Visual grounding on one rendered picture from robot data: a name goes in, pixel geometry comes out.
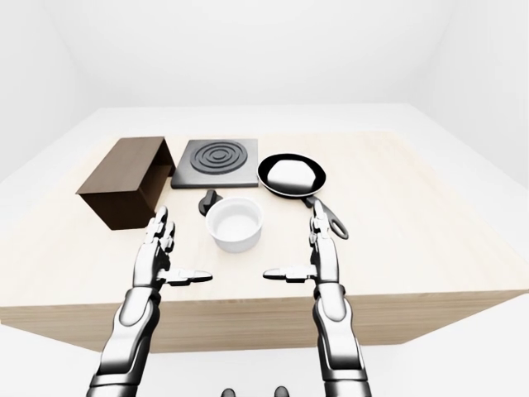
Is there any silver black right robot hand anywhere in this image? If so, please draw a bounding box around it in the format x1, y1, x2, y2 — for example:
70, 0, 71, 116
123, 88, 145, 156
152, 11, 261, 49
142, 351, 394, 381
263, 198, 343, 289

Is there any round black stove knob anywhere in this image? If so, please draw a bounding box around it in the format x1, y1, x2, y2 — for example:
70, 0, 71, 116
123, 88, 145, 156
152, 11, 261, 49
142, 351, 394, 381
198, 189, 224, 218

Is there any black frying pan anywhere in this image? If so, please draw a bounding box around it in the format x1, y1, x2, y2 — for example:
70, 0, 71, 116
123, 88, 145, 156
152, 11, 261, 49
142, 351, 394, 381
256, 153, 350, 241

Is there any brown wooden cabinet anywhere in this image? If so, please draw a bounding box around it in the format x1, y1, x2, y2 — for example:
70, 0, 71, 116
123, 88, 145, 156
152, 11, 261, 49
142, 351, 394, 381
75, 136, 178, 232

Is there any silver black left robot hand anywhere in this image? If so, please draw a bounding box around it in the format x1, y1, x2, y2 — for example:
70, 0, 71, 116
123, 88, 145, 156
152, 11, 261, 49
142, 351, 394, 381
130, 205, 214, 292

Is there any white bowl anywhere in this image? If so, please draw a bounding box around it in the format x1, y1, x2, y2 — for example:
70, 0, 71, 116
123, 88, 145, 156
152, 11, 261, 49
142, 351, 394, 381
205, 196, 265, 254

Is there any flat dark stove plate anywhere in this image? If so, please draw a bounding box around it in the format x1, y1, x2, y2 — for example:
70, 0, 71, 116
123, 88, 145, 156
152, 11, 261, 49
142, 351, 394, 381
169, 138, 260, 191

